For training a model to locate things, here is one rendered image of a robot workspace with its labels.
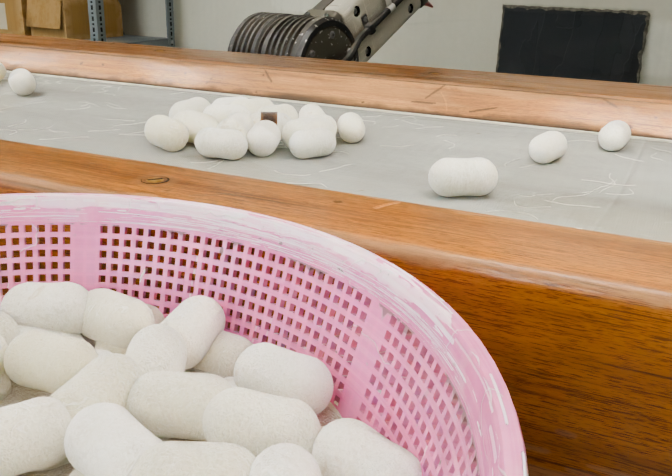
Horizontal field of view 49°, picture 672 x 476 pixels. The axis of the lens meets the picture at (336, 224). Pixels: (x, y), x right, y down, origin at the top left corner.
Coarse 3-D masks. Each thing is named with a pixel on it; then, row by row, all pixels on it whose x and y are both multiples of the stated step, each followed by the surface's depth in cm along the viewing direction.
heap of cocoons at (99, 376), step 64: (0, 320) 24; (64, 320) 25; (128, 320) 25; (192, 320) 24; (0, 384) 23; (64, 384) 20; (128, 384) 21; (192, 384) 20; (256, 384) 22; (320, 384) 21; (0, 448) 18; (64, 448) 19; (128, 448) 18; (192, 448) 17; (256, 448) 19; (320, 448) 18; (384, 448) 18
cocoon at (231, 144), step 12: (204, 132) 44; (216, 132) 44; (228, 132) 44; (240, 132) 44; (204, 144) 44; (216, 144) 44; (228, 144) 44; (240, 144) 44; (204, 156) 45; (216, 156) 45; (228, 156) 44; (240, 156) 45
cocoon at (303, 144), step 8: (320, 128) 46; (296, 136) 45; (304, 136) 45; (312, 136) 45; (320, 136) 45; (328, 136) 46; (296, 144) 45; (304, 144) 45; (312, 144) 45; (320, 144) 45; (328, 144) 46; (296, 152) 45; (304, 152) 45; (312, 152) 45; (320, 152) 46; (328, 152) 46
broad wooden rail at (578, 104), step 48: (0, 48) 80; (48, 48) 78; (96, 48) 79; (144, 48) 80; (288, 96) 65; (336, 96) 64; (384, 96) 62; (432, 96) 61; (480, 96) 59; (528, 96) 58; (576, 96) 57; (624, 96) 56
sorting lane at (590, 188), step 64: (0, 128) 52; (64, 128) 52; (128, 128) 53; (384, 128) 55; (448, 128) 56; (512, 128) 56; (384, 192) 39; (512, 192) 40; (576, 192) 40; (640, 192) 40
